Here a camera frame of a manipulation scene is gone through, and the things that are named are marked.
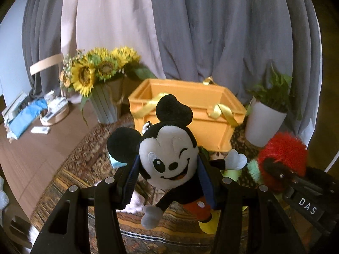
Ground red fuzzy plush toy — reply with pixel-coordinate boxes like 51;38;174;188
246;132;307;194

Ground light green plush toy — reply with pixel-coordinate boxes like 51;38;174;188
221;170;242;182

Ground blue cartoon tissue pack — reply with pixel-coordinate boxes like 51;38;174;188
108;153;127;169

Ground Mickey Mouse plush toy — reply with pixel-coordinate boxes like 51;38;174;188
106;94;248;235

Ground patterned oriental rug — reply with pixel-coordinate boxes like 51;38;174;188
30;113;318;254

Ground white plant pot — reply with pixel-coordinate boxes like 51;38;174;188
245;98;287;147

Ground white remote control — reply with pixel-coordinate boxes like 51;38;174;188
31;126;51;135

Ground green leafy houseplant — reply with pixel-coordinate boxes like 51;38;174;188
246;64;302;120

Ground orange plastic storage crate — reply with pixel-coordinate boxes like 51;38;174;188
128;78;248;153

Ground grey ribbed vase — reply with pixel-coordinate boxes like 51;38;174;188
90;77;124;124

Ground sunflower bouquet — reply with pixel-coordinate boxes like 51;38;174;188
59;46;156;98

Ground wooden chair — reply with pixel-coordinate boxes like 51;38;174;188
29;53;64;99

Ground grey curtain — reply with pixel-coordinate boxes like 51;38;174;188
22;0;322;143

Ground white sheer curtain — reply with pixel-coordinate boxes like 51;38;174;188
60;0;165;79

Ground white cable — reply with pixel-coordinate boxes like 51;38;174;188
324;155;339;173

